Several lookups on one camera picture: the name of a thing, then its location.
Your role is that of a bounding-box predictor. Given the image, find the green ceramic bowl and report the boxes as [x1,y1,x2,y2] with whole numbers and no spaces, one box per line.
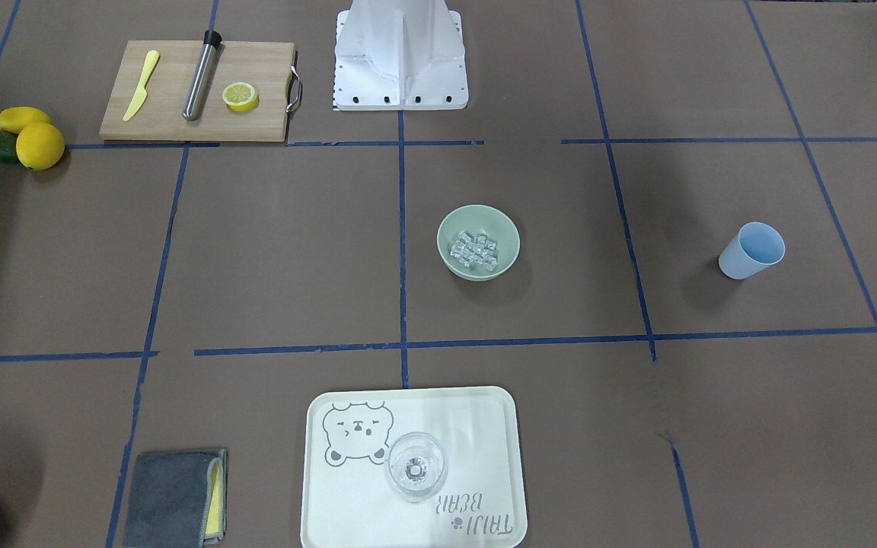
[435,204,521,282]

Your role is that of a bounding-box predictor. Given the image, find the light blue plastic cup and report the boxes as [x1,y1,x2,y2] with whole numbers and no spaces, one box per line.
[718,221,786,280]

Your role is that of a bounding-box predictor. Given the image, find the ice cubes in green bowl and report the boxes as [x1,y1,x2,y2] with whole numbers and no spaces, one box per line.
[448,231,499,272]

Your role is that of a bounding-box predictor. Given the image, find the clear wine glass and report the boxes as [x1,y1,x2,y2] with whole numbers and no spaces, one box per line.
[386,432,448,504]

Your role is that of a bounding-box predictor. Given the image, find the cream bear tray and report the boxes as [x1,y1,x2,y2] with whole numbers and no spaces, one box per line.
[300,386,528,547]

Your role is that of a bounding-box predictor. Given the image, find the lemon half slice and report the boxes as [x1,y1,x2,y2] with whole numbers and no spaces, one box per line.
[222,82,259,113]

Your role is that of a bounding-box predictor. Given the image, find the wooden cutting board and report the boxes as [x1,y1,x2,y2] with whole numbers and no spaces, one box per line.
[99,41,304,143]

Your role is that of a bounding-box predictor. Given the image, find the metal cylinder tool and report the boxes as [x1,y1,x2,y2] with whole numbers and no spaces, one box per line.
[182,29,222,122]

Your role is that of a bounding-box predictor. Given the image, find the grey folded cloth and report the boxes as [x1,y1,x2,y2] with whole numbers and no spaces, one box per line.
[122,448,228,547]

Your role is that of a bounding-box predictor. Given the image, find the yellow plastic knife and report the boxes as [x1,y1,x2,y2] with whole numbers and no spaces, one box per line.
[122,49,161,122]

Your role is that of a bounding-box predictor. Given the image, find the yellow lemon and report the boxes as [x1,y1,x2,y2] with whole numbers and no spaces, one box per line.
[0,105,52,135]
[15,122,65,170]

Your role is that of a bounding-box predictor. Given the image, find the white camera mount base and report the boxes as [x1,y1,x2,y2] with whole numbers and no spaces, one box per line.
[332,1,470,111]

